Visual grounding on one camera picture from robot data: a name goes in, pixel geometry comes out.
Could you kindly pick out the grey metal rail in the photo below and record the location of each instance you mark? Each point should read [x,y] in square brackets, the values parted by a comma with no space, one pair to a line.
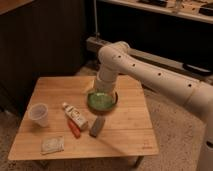
[156,60]

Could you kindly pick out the vertical metal pole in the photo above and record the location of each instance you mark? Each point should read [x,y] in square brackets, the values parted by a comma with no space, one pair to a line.
[97,34]

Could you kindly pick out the background workbench shelf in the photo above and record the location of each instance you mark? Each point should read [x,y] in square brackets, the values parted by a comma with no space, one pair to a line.
[187,9]

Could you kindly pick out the orange red marker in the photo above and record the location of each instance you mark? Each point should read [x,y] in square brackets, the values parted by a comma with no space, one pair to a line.
[76,132]

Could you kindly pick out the white labelled bottle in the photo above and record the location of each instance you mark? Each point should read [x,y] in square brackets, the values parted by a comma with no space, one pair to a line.
[75,116]

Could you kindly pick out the clear plastic cup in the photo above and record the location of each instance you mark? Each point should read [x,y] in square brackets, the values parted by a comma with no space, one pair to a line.
[38,113]

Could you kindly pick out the white plastic packet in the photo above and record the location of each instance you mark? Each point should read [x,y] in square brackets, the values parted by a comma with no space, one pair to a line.
[52,145]

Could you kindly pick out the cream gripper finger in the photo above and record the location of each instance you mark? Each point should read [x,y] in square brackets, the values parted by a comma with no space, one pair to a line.
[88,87]

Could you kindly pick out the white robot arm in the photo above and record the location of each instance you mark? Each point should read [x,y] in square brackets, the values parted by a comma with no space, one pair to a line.
[194,95]

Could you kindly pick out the green ceramic bowl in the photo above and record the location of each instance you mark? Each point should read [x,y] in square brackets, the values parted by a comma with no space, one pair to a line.
[101,101]

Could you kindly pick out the wooden bamboo table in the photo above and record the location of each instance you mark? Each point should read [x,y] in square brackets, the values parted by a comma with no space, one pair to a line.
[128,129]

